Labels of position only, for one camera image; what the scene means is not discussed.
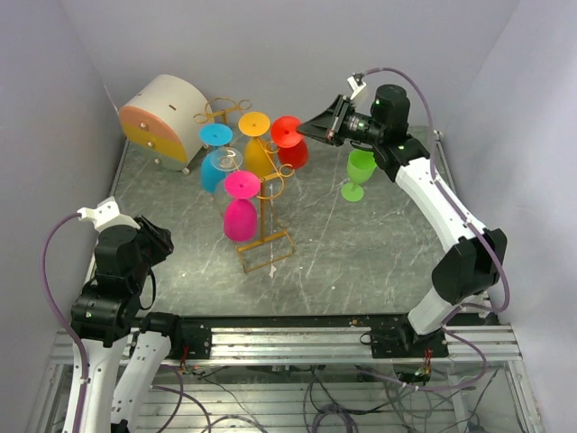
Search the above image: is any white semicircular drawer box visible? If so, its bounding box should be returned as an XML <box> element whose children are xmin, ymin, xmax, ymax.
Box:
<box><xmin>119</xmin><ymin>74</ymin><xmax>212</xmax><ymax>173</ymax></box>

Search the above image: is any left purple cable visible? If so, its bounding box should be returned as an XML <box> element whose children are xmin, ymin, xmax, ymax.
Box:
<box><xmin>40</xmin><ymin>214</ymin><xmax>91</xmax><ymax>433</ymax></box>

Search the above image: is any orange plastic wine glass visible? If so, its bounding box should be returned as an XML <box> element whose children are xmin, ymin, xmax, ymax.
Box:
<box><xmin>238</xmin><ymin>111</ymin><xmax>274</xmax><ymax>178</ymax></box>

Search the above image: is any clear wine glass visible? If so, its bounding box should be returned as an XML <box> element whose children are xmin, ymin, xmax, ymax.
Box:
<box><xmin>210</xmin><ymin>146</ymin><xmax>243</xmax><ymax>217</ymax></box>

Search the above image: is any red plastic wine glass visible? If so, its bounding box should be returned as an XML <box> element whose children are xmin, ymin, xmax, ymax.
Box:
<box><xmin>270</xmin><ymin>115</ymin><xmax>309</xmax><ymax>170</ymax></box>

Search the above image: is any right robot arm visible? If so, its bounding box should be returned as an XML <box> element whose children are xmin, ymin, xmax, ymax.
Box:
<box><xmin>297</xmin><ymin>84</ymin><xmax>508</xmax><ymax>357</ymax></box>

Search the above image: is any blue plastic wine glass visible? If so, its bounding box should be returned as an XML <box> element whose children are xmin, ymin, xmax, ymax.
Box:
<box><xmin>199</xmin><ymin>123</ymin><xmax>234</xmax><ymax>194</ymax></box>

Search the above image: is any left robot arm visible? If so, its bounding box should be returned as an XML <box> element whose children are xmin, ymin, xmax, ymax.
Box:
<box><xmin>65</xmin><ymin>216</ymin><xmax>184</xmax><ymax>432</ymax></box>

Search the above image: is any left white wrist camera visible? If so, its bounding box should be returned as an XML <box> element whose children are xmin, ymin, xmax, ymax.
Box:
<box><xmin>78</xmin><ymin>197</ymin><xmax>140</xmax><ymax>233</ymax></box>

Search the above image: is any gold wire glass rack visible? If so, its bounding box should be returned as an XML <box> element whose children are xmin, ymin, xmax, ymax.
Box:
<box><xmin>203</xmin><ymin>97</ymin><xmax>296</xmax><ymax>273</ymax></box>

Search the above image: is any pink plastic wine glass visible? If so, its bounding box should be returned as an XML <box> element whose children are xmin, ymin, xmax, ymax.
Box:
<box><xmin>223</xmin><ymin>170</ymin><xmax>261</xmax><ymax>243</ymax></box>

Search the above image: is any green plastic wine glass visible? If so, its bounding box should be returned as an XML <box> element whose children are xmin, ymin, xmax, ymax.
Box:
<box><xmin>341</xmin><ymin>150</ymin><xmax>377</xmax><ymax>202</ymax></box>

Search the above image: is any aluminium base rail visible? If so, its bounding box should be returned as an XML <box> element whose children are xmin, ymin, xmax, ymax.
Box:
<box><xmin>49</xmin><ymin>315</ymin><xmax>524</xmax><ymax>366</ymax></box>

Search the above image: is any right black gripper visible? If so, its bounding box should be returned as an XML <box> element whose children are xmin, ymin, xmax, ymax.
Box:
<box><xmin>298</xmin><ymin>95</ymin><xmax>385</xmax><ymax>147</ymax></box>

